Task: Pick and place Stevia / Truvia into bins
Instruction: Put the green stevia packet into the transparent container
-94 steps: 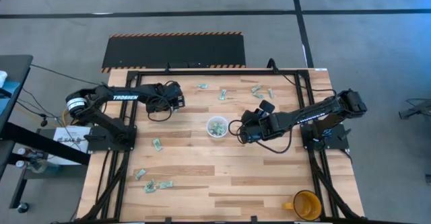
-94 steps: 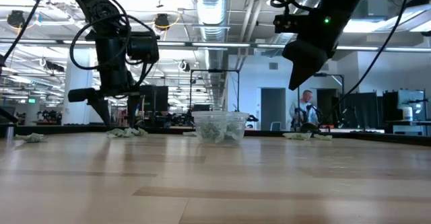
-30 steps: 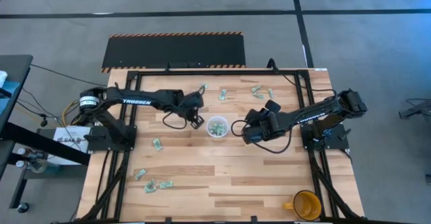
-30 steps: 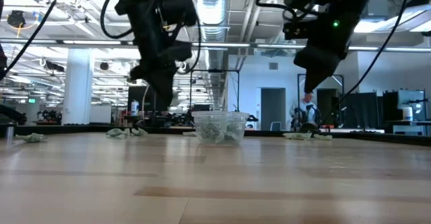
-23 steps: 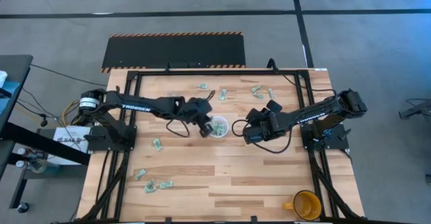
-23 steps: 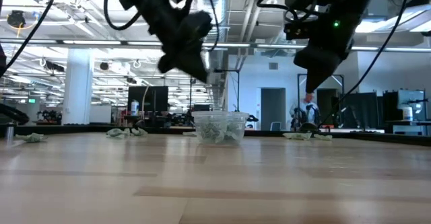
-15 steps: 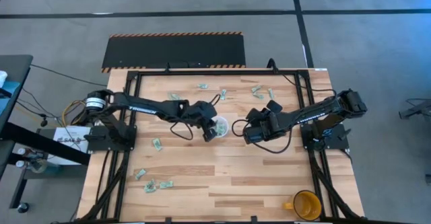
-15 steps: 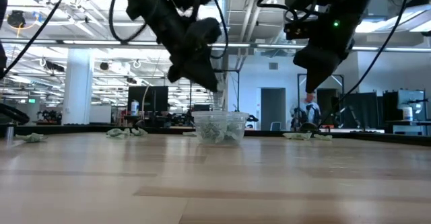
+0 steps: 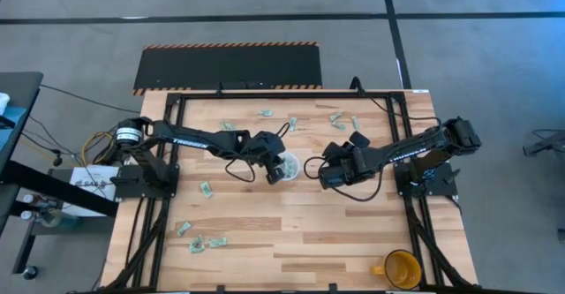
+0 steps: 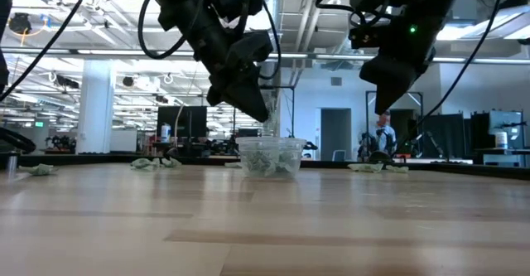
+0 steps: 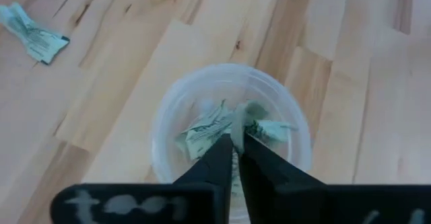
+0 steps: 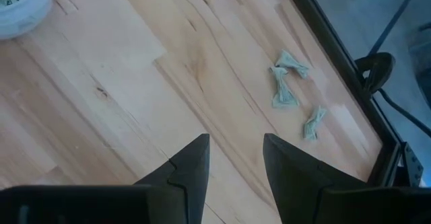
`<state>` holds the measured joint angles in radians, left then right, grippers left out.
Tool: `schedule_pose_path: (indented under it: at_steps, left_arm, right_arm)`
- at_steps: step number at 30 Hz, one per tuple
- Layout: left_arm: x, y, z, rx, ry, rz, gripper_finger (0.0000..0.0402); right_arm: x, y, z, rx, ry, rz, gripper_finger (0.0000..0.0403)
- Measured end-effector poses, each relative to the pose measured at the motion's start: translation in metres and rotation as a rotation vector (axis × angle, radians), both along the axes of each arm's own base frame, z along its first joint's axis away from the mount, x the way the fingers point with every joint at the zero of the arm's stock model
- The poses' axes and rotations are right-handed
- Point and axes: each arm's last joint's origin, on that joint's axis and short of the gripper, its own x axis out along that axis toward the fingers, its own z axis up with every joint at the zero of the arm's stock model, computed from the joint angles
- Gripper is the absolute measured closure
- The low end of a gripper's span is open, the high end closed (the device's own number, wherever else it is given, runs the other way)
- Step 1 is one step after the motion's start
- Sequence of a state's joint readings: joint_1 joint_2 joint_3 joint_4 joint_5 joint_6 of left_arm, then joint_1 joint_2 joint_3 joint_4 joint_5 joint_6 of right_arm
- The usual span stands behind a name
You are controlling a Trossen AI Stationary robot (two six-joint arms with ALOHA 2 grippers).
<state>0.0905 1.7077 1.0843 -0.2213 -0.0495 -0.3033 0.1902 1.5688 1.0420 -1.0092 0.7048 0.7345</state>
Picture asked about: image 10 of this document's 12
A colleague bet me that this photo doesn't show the clear plastic container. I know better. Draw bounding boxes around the clear plastic container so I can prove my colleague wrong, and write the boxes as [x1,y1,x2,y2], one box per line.
[236,137,307,180]

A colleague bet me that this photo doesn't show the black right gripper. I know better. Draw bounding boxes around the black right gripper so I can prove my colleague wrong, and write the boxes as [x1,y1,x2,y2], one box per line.
[359,17,446,116]

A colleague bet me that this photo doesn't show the grey ceiling air unit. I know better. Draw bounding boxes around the grey ceiling air unit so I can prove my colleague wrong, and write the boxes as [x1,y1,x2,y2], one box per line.
[450,0,480,22]

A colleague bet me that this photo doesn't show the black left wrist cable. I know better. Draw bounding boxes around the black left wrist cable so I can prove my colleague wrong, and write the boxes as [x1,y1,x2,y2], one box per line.
[137,0,207,61]

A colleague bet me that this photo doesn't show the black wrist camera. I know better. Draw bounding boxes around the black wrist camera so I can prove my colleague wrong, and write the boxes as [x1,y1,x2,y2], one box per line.
[225,30,275,68]
[349,23,388,50]

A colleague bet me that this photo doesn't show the black ceiling cable reel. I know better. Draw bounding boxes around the black ceiling cable reel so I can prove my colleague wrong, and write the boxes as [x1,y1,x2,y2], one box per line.
[7,12,33,36]

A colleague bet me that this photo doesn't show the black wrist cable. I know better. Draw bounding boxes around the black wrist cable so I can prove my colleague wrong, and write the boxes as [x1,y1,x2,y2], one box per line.
[137,0,207,61]
[315,0,376,28]

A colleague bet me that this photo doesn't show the grey cabinet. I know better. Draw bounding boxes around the grey cabinet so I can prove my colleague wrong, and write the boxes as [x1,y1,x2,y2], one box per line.
[488,109,525,149]

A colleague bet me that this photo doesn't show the white round column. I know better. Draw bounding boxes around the white round column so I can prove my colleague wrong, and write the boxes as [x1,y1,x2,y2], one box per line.
[76,59,116,155]

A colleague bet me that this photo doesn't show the black round rail clamp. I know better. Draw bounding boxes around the black round rail clamp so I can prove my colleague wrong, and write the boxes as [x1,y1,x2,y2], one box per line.
[369,150,393,164]

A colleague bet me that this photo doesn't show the grey door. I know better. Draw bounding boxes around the grey door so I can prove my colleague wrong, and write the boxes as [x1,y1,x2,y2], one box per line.
[320,108,352,161]

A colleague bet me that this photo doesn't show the overhead light bar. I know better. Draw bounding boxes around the overhead light bar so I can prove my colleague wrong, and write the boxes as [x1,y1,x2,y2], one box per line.
[0,46,530,65]

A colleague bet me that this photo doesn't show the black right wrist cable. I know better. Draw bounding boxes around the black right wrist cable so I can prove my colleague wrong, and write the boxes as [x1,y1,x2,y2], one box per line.
[315,0,376,28]

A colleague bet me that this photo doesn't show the black monitor screen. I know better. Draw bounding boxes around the black monitor screen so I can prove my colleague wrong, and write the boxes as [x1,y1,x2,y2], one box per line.
[156,105,208,139]

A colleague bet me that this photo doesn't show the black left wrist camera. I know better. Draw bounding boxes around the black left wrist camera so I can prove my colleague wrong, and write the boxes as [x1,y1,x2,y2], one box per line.
[225,30,275,68]

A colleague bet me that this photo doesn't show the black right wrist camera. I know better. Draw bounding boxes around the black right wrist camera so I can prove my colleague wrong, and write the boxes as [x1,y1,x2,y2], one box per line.
[349,23,388,50]

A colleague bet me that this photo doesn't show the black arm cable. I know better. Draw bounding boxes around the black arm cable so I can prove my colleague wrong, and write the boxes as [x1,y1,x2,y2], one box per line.
[0,0,96,102]
[395,0,506,155]

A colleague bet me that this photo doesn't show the silver metal post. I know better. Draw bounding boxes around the silver metal post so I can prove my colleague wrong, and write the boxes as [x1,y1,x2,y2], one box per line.
[5,151,19,176]

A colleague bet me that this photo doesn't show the black table edge rail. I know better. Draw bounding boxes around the black table edge rail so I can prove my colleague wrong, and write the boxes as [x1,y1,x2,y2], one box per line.
[0,153,530,182]

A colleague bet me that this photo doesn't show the white cabinet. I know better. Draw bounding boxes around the white cabinet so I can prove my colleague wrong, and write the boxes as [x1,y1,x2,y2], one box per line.
[109,129,137,153]

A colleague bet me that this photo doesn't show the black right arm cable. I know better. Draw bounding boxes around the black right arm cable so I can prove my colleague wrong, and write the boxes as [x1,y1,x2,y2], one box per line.
[395,0,506,155]

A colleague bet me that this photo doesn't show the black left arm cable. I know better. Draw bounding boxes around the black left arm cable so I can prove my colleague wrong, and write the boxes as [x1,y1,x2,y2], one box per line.
[0,0,96,102]

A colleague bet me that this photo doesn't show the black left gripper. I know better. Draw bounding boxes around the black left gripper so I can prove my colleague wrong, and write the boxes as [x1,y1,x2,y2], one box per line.
[163,2,272,123]

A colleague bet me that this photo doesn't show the thick black cable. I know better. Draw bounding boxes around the thick black cable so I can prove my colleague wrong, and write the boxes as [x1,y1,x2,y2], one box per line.
[0,125,37,154]

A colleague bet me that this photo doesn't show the person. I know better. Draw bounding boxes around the person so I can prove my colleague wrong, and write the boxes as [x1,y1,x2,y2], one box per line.
[372,109,398,157]

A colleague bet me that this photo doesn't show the black divider panel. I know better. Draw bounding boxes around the black divider panel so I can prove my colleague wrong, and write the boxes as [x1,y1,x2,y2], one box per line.
[422,113,465,159]

